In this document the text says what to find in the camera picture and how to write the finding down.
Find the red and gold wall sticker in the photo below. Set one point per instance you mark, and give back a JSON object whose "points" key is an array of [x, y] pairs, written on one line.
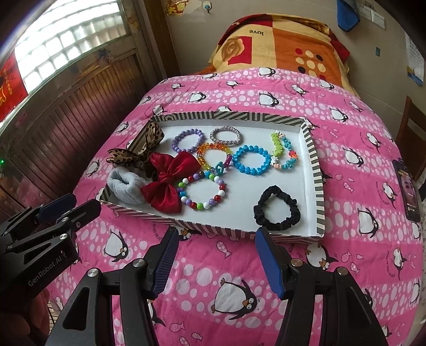
{"points": [[179, 6]]}

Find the light blue fluffy scrunchie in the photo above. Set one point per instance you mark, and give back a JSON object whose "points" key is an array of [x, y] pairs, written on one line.
{"points": [[133, 188]]}

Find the person's left hand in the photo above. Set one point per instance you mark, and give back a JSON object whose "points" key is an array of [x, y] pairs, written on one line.
{"points": [[20, 322]]}

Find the pink penguin print blanket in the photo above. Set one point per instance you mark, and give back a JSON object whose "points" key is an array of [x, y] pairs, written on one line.
{"points": [[233, 89]]}

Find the black scrunchie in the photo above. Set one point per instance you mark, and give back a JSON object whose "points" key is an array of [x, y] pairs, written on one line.
{"points": [[263, 213]]}

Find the wooden chair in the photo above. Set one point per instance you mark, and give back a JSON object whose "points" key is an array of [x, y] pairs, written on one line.
{"points": [[411, 133]]}

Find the orange patterned pillow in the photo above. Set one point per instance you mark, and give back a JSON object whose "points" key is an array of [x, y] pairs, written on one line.
{"points": [[283, 50]]}

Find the black smartphone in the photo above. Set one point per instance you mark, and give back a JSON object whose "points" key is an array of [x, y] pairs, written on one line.
{"points": [[407, 193]]}

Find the brown scrunchie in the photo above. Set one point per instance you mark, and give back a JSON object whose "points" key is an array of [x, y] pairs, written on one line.
{"points": [[146, 166]]}

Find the glass block window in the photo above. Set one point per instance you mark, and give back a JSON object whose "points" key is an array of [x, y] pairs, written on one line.
{"points": [[73, 40]]}

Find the blue hanging cloth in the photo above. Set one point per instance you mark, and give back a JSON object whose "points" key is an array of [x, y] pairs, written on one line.
{"points": [[347, 15]]}

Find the white wall switch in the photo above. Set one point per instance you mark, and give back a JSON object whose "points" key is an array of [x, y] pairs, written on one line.
{"points": [[372, 15]]}

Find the brown wooden slatted door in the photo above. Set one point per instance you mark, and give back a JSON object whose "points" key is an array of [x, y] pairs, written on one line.
{"points": [[66, 116]]}

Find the red satin bow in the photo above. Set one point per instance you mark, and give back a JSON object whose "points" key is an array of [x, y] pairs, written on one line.
{"points": [[166, 193]]}

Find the red window poster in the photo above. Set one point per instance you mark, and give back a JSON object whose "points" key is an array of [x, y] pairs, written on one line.
{"points": [[8, 89]]}

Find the striped cardboard tray box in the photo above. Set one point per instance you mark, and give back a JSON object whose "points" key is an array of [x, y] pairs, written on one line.
{"points": [[243, 196]]}

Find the wall calendar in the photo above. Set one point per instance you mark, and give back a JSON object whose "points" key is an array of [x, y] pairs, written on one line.
{"points": [[414, 60]]}

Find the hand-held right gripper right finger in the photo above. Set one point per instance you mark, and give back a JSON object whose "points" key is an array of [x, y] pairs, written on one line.
{"points": [[269, 262]]}

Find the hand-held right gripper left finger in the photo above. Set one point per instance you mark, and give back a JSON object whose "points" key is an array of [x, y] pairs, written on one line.
{"points": [[164, 262]]}

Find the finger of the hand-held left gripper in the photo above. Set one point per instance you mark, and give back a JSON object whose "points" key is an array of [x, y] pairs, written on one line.
{"points": [[56, 203], [83, 213]]}

